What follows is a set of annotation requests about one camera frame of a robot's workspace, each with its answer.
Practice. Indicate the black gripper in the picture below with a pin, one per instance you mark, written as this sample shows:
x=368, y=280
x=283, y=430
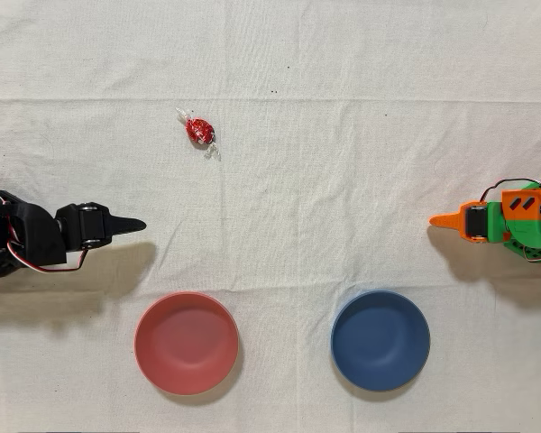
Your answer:
x=91, y=224

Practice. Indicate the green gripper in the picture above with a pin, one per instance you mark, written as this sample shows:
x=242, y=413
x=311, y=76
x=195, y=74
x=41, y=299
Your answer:
x=475, y=222

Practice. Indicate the red candy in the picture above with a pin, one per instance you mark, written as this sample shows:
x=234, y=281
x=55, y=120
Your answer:
x=200, y=131

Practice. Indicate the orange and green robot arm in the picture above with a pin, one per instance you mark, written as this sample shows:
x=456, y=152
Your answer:
x=536, y=214

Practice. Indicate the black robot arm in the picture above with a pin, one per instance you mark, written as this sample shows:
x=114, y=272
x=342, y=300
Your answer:
x=31, y=234

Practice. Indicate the red bowl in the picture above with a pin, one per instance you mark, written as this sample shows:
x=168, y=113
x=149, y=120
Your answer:
x=187, y=343

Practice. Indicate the blue bowl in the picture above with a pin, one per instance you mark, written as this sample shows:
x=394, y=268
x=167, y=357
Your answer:
x=381, y=340

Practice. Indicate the white tablecloth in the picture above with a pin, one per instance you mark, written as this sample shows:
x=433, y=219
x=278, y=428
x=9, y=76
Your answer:
x=297, y=180

